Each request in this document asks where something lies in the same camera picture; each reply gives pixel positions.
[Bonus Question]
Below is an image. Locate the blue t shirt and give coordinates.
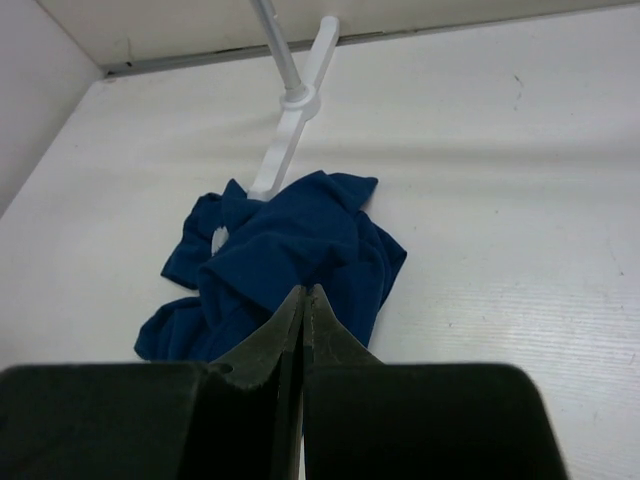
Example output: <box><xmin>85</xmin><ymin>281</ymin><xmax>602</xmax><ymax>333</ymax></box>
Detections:
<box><xmin>134</xmin><ymin>171</ymin><xmax>407</xmax><ymax>362</ymax></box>

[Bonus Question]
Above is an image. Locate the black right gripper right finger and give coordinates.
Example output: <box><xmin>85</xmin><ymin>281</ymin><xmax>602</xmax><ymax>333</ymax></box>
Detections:
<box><xmin>303</xmin><ymin>287</ymin><xmax>568</xmax><ymax>479</ymax></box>

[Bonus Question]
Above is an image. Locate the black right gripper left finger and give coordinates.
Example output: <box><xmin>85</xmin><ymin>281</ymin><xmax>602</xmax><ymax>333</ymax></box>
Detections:
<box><xmin>1</xmin><ymin>287</ymin><xmax>304</xmax><ymax>479</ymax></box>

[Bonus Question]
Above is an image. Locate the white clothes rack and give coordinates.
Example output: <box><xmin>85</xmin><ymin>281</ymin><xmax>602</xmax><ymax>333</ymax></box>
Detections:
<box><xmin>209</xmin><ymin>0</ymin><xmax>341</xmax><ymax>256</ymax></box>

